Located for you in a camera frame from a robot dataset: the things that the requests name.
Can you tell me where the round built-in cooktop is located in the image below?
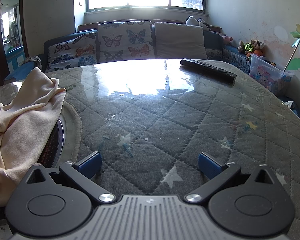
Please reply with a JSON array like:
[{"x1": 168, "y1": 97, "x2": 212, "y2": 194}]
[{"x1": 36, "y1": 116, "x2": 65, "y2": 168}]

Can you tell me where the cream shirt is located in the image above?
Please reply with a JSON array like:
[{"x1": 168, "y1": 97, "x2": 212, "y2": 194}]
[{"x1": 0, "y1": 67, "x2": 67, "y2": 207}]

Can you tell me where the dark wooden door frame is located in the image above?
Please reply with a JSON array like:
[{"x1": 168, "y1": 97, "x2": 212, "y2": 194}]
[{"x1": 0, "y1": 0, "x2": 29, "y2": 88}]

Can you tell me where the brown plush bear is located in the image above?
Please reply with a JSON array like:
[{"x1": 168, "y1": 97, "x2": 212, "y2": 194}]
[{"x1": 250, "y1": 39, "x2": 265, "y2": 51}]

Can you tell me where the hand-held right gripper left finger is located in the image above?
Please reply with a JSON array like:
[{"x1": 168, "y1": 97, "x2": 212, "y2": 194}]
[{"x1": 25, "y1": 151, "x2": 117, "y2": 203}]

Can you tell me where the small butterfly print cushion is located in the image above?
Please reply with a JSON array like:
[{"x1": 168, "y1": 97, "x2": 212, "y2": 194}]
[{"x1": 45, "y1": 32, "x2": 98, "y2": 73}]

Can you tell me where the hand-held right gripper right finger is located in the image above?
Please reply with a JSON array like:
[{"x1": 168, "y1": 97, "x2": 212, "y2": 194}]
[{"x1": 185, "y1": 152, "x2": 278, "y2": 203}]

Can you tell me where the clear plastic storage box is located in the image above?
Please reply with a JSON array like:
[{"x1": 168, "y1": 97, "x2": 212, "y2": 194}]
[{"x1": 249, "y1": 53, "x2": 295, "y2": 96}]

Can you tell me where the white plush toy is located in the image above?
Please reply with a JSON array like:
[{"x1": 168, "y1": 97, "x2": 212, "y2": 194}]
[{"x1": 186, "y1": 16, "x2": 213, "y2": 32}]

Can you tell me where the plain beige cushion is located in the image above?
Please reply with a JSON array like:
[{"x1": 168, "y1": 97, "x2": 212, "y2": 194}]
[{"x1": 154, "y1": 22, "x2": 208, "y2": 60}]

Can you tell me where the grey cloth on sofa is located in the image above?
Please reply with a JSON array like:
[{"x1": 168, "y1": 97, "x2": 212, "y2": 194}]
[{"x1": 22, "y1": 56, "x2": 43, "y2": 70}]

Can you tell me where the black remote control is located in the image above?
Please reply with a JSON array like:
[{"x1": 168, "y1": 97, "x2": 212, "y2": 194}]
[{"x1": 180, "y1": 58, "x2": 237, "y2": 87}]

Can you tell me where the large butterfly print cushion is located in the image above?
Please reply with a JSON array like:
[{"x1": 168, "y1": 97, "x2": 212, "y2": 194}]
[{"x1": 97, "y1": 21, "x2": 157, "y2": 63}]

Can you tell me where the blue cabinet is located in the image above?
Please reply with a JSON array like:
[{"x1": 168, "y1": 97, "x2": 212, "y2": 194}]
[{"x1": 5, "y1": 45, "x2": 24, "y2": 73}]

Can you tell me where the hanging grey garment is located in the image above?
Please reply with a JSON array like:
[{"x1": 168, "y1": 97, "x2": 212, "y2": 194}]
[{"x1": 9, "y1": 21, "x2": 19, "y2": 45}]

